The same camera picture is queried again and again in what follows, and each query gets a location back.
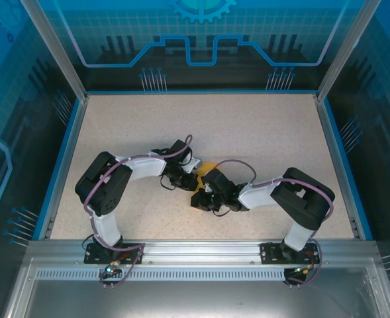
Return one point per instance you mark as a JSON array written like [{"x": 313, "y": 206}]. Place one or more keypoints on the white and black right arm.
[{"x": 257, "y": 197}]

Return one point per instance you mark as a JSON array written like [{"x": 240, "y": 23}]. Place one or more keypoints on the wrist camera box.
[
  {"x": 209, "y": 189},
  {"x": 193, "y": 165}
]

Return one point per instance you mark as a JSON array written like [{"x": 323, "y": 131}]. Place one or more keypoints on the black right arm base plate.
[{"x": 269, "y": 253}]

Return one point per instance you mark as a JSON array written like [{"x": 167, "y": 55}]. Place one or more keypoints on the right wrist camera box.
[{"x": 209, "y": 189}]

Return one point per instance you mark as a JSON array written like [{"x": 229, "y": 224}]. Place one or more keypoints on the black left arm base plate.
[{"x": 92, "y": 258}]

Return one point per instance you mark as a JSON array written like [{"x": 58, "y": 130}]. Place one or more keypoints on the long aluminium mounting rail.
[{"x": 198, "y": 251}]

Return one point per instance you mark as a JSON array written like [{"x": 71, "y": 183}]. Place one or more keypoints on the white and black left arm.
[{"x": 141, "y": 167}]

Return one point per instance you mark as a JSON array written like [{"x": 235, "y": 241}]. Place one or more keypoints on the aluminium side rail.
[
  {"x": 69, "y": 149},
  {"x": 332, "y": 149}
]

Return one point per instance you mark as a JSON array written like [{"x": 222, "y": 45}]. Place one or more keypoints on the aluminium frame post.
[
  {"x": 76, "y": 83},
  {"x": 327, "y": 83}
]

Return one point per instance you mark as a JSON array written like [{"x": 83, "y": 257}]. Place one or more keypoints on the small connector with green light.
[
  {"x": 110, "y": 270},
  {"x": 302, "y": 270}
]

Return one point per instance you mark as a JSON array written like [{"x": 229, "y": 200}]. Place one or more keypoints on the grey metal sheet panel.
[{"x": 198, "y": 301}]

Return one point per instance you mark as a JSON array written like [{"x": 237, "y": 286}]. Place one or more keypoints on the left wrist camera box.
[{"x": 193, "y": 165}]

